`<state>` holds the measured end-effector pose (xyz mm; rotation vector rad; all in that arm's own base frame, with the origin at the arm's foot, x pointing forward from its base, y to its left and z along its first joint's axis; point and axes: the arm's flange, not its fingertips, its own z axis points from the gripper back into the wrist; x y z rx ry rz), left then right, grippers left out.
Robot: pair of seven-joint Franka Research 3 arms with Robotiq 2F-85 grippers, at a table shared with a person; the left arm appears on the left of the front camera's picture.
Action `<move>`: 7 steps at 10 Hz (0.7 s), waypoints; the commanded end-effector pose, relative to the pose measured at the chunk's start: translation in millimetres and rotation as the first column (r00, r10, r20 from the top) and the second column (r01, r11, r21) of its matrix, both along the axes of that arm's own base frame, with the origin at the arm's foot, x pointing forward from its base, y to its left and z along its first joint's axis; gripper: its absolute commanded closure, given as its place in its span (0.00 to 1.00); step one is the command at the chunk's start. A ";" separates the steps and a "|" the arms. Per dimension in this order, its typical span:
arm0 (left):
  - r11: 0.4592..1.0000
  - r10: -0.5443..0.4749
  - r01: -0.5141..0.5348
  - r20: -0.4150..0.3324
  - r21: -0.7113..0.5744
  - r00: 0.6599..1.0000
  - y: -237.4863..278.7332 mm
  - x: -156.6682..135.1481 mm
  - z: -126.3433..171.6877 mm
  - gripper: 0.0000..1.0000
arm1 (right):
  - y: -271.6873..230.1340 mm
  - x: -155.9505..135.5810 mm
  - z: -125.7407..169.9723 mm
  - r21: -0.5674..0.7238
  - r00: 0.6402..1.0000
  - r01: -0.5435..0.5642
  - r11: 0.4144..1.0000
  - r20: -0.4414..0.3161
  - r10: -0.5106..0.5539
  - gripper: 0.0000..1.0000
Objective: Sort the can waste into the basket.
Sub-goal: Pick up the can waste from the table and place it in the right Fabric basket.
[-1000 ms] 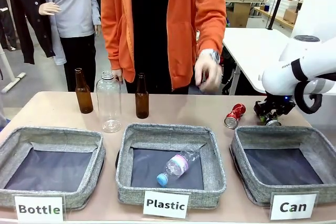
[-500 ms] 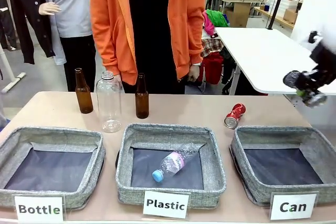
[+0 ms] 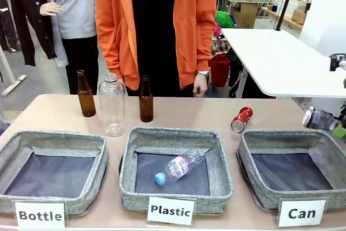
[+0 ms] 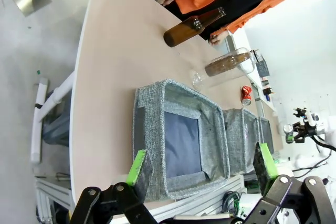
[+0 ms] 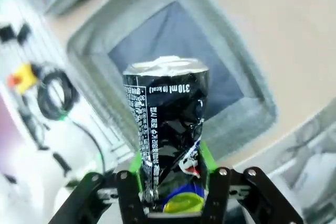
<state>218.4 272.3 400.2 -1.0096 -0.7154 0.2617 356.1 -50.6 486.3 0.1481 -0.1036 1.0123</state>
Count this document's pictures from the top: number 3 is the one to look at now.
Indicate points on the white Can label sign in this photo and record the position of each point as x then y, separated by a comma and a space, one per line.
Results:
302, 213

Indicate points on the crushed red soda can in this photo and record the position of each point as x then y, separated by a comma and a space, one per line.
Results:
243, 118

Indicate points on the plaid cloth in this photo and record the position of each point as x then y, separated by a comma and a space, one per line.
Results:
218, 48

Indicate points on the white Plastic label sign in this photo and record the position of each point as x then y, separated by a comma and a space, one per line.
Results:
170, 211

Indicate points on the grey fabric basket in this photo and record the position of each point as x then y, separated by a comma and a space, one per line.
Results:
270, 187
89, 185
173, 137

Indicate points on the crushed black silver can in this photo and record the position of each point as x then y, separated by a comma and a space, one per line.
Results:
320, 120

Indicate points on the cardboard box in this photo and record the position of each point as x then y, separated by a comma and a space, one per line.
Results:
299, 16

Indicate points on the person's left hand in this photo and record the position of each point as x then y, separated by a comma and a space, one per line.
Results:
200, 84

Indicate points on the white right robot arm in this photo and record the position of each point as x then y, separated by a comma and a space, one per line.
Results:
338, 62

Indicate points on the wooden desk cabinet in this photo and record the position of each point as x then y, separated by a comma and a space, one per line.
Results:
244, 12

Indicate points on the person in orange jacket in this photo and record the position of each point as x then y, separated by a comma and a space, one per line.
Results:
116, 25

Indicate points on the white Bottle label sign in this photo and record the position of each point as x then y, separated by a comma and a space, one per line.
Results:
40, 215

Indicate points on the green cloth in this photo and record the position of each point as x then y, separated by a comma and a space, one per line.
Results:
224, 19

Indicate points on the black cardigan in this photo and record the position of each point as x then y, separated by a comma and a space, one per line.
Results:
27, 12

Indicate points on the red bag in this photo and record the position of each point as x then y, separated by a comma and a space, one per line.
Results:
219, 70

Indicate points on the mannequin in grey shirt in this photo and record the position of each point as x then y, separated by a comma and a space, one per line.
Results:
75, 6

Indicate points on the wooden workbench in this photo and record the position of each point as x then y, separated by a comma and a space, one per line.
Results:
283, 18

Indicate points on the white desk leg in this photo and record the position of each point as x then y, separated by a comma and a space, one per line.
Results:
9, 71

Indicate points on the white table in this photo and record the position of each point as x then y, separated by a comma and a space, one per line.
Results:
278, 60

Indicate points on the large clear plastic bottle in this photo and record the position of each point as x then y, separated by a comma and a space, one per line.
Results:
112, 106

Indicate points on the white board panel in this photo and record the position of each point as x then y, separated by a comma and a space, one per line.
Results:
324, 12

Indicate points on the person's right hand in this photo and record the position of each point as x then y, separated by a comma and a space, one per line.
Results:
121, 82

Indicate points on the black pole stand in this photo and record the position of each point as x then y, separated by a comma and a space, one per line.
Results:
286, 1

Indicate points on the brown glass beer bottle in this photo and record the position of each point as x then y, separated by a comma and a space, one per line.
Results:
86, 101
146, 104

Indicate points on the crushed bottle with blue cap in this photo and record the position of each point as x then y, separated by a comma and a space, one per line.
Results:
179, 168

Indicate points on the silver wristwatch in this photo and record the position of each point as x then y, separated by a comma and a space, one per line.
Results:
204, 73

